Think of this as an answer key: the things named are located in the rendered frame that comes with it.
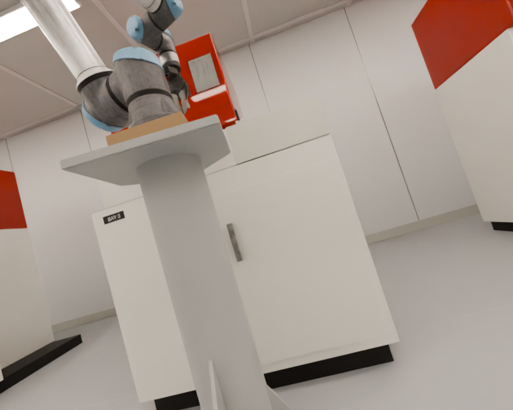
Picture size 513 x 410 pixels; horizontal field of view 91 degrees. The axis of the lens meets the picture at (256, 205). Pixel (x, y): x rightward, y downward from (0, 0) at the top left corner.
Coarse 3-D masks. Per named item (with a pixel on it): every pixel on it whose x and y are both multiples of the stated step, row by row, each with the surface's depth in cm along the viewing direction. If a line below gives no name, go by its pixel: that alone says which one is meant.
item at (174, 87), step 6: (174, 66) 102; (168, 78) 100; (174, 78) 100; (180, 78) 99; (168, 84) 100; (174, 84) 100; (180, 84) 99; (186, 84) 105; (174, 90) 100; (180, 90) 100
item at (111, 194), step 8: (232, 152) 92; (224, 160) 93; (232, 160) 92; (208, 168) 93; (216, 168) 93; (104, 184) 98; (112, 184) 98; (104, 192) 98; (112, 192) 98; (120, 192) 97; (128, 192) 97; (136, 192) 96; (104, 200) 98; (112, 200) 98; (120, 200) 97; (128, 200) 97
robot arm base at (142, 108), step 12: (132, 96) 61; (144, 96) 60; (156, 96) 61; (168, 96) 64; (132, 108) 61; (144, 108) 59; (156, 108) 59; (168, 108) 62; (132, 120) 62; (144, 120) 58
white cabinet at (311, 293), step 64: (256, 192) 90; (320, 192) 88; (128, 256) 96; (256, 256) 89; (320, 256) 87; (128, 320) 95; (256, 320) 89; (320, 320) 86; (384, 320) 83; (192, 384) 91
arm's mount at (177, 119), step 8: (152, 120) 56; (160, 120) 56; (168, 120) 56; (176, 120) 56; (184, 120) 57; (136, 128) 56; (144, 128) 56; (152, 128) 56; (160, 128) 56; (168, 128) 56; (112, 136) 56; (120, 136) 56; (128, 136) 56; (136, 136) 56; (112, 144) 56
